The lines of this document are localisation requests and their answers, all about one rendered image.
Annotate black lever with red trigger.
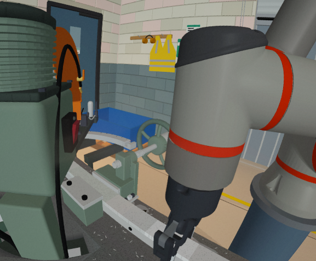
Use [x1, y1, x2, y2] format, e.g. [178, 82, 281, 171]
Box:
[61, 111, 82, 154]

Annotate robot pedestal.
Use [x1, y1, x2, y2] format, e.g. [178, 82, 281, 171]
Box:
[227, 200, 316, 261]

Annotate aluminium bar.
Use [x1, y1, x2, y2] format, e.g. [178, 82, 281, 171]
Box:
[91, 168, 230, 261]

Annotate blue door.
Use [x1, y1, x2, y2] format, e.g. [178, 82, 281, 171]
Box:
[47, 1, 104, 114]

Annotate black length stop bar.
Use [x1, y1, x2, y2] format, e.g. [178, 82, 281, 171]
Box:
[83, 143, 125, 166]

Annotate wooden hook rail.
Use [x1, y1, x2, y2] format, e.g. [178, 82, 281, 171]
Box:
[129, 33, 173, 41]

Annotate orange saw blade guard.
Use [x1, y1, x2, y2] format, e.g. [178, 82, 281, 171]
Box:
[51, 26, 85, 121]

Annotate green cold saw body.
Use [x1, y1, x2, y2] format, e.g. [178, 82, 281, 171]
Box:
[0, 0, 175, 261]

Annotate grey metal cabinet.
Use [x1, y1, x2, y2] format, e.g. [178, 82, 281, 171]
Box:
[240, 127, 285, 167]

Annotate blue bin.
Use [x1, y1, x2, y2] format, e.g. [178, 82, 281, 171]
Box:
[82, 106, 164, 144]

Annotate green handwheel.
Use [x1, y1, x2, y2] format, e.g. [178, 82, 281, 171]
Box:
[136, 118, 172, 171]

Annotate grey threaded vise screw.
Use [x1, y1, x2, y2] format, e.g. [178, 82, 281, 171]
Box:
[134, 143, 158, 159]

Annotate white-tipped lever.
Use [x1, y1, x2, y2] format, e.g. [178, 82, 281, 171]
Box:
[88, 100, 97, 120]

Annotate yellow safety vest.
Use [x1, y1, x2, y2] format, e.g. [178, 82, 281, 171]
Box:
[148, 34, 176, 73]

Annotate black cable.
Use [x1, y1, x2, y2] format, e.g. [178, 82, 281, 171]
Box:
[54, 44, 83, 259]

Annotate green block with holes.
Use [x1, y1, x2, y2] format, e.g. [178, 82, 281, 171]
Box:
[60, 175, 105, 226]

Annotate orange ear defenders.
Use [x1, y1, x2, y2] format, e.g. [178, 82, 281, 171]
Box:
[142, 34, 157, 45]

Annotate white curved mitre scale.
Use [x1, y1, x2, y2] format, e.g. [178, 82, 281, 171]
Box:
[84, 129, 137, 151]

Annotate green vise jaw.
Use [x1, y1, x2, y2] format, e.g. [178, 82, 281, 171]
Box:
[95, 150, 140, 200]

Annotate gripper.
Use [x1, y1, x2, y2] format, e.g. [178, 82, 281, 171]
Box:
[153, 175, 224, 261]

